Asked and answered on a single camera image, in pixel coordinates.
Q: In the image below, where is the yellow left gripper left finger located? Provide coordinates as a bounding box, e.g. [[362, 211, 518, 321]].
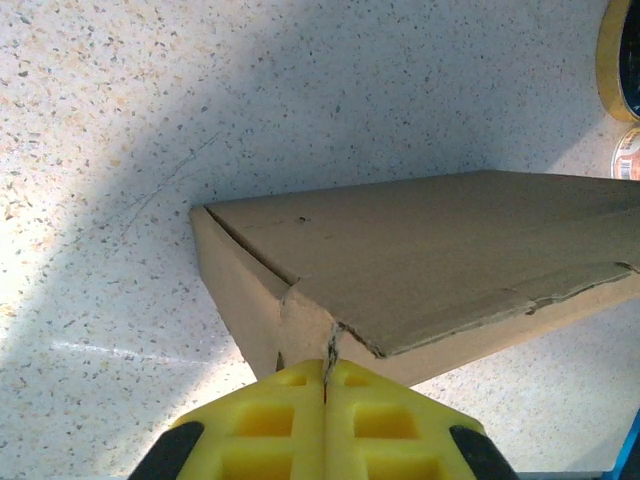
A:
[[127, 358, 329, 480]]

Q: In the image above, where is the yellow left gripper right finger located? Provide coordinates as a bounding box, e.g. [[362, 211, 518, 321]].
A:
[[323, 358, 521, 480]]

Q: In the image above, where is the brown cardboard box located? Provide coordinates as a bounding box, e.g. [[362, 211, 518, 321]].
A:
[[188, 169, 640, 389]]

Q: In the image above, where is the blue table edge strip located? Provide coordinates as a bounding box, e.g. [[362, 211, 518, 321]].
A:
[[605, 407, 640, 475]]

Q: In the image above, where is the gold cup holder stand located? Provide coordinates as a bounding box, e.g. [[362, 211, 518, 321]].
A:
[[594, 0, 640, 121]]

